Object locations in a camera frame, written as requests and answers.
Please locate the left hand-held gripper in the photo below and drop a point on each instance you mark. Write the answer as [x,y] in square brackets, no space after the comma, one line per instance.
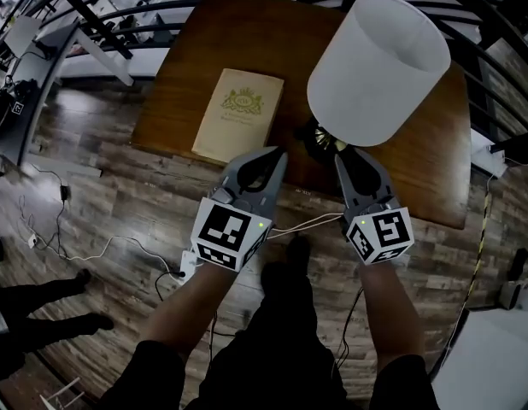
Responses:
[223,231]

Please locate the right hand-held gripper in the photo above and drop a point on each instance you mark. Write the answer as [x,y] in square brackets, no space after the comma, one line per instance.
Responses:
[383,233]

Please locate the white shade table lamp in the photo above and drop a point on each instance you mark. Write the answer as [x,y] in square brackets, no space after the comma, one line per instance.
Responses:
[375,71]

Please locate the person's left forearm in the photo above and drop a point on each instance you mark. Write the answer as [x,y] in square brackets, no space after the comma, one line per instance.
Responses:
[187,310]

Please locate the person's right forearm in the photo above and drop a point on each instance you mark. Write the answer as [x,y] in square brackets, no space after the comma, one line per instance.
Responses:
[388,314]

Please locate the beige book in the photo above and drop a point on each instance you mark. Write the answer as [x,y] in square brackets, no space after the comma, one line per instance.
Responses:
[234,118]

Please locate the white power strip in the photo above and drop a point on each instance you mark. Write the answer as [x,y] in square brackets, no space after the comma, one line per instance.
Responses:
[188,267]

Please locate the yellow black striped tape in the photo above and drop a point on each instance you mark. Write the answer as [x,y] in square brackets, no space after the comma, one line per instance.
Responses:
[482,237]

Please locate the black railing end panel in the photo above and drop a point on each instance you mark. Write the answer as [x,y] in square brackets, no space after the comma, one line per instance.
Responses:
[516,141]

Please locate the black object on floor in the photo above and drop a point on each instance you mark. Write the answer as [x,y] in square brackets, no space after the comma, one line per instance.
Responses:
[518,263]

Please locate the person's body in black clothing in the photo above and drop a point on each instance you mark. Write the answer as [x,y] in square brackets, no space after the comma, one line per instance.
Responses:
[268,357]

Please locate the black power adapter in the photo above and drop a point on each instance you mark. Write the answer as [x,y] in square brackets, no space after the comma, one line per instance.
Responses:
[66,192]

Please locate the black metal railing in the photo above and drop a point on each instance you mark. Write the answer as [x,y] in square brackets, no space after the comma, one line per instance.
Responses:
[97,26]

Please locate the small white floor socket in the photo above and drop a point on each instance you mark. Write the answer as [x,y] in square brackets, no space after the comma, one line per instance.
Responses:
[33,241]

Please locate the dark-topped table with white legs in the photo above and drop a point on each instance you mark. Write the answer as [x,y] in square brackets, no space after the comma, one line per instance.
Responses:
[46,71]

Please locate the white square tag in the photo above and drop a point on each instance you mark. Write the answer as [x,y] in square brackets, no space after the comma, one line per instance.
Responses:
[18,108]

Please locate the pile of black equipment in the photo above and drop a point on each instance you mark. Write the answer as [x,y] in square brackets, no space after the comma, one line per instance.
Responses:
[7,105]

